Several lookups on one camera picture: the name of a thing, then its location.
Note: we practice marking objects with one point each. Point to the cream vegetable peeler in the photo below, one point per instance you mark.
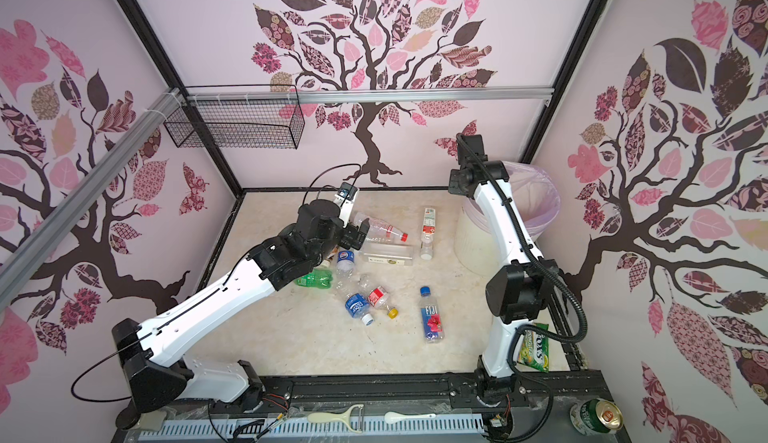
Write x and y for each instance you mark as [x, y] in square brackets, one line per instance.
[352, 418]

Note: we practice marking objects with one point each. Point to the green beverage can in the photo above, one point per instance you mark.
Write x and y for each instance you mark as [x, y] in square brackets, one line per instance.
[596, 417]

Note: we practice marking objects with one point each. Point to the clear crushed bottle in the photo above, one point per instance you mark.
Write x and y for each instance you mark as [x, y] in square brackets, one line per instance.
[356, 284]

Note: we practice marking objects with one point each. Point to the cream trash bin purple liner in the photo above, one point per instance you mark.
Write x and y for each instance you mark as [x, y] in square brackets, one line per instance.
[494, 229]

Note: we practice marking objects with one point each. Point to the blue label crushed bottle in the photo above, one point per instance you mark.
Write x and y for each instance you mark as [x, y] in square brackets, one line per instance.
[358, 308]

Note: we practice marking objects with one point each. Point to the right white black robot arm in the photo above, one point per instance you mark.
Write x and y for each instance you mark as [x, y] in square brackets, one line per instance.
[518, 290]

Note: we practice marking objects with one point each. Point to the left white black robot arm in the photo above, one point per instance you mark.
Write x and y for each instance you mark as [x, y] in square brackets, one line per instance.
[152, 353]

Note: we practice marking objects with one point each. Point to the red label yellow cap bottle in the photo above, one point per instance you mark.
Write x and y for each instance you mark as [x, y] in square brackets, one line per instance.
[379, 298]

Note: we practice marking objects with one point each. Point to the white red label bottle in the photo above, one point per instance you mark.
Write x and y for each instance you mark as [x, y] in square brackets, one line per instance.
[428, 233]

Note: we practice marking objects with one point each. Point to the clear rectangular green label bottle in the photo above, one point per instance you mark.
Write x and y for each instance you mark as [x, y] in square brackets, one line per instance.
[388, 254]

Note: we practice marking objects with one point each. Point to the white slotted cable duct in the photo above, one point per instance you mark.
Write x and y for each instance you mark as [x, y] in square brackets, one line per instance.
[215, 430]

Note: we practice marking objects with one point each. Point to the aluminium frame bar back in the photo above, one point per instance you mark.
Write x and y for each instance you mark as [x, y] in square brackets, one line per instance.
[377, 96]

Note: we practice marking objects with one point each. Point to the blue cap small water bottle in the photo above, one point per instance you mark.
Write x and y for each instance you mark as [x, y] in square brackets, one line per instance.
[345, 264]

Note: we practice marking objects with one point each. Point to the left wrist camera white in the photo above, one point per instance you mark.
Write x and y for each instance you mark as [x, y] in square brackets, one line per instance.
[344, 199]

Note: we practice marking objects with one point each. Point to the aluminium frame bar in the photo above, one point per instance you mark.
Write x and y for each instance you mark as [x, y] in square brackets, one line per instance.
[377, 96]
[25, 261]

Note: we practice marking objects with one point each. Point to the green snack packet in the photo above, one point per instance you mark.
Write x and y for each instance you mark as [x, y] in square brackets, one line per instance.
[534, 351]

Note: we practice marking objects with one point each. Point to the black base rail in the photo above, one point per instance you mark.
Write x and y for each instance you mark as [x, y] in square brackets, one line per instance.
[460, 391]

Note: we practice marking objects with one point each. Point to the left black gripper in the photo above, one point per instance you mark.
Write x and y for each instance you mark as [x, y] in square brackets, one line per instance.
[351, 238]

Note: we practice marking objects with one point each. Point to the aluminium frame bar left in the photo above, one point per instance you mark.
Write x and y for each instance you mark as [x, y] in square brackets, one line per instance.
[25, 261]

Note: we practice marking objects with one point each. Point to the blue label Fiji bottle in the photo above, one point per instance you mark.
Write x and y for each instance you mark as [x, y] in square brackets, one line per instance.
[430, 316]

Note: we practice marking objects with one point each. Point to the white plastic spoon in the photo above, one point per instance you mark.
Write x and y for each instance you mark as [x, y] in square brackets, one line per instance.
[394, 418]

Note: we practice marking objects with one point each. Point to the green plastic soda bottle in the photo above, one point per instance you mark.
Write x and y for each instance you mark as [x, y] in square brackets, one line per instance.
[320, 278]

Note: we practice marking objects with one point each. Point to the black wire wall basket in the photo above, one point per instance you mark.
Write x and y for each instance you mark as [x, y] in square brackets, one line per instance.
[260, 116]

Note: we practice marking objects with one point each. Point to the clear bottle red cap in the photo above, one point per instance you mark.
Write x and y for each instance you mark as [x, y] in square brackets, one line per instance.
[380, 231]

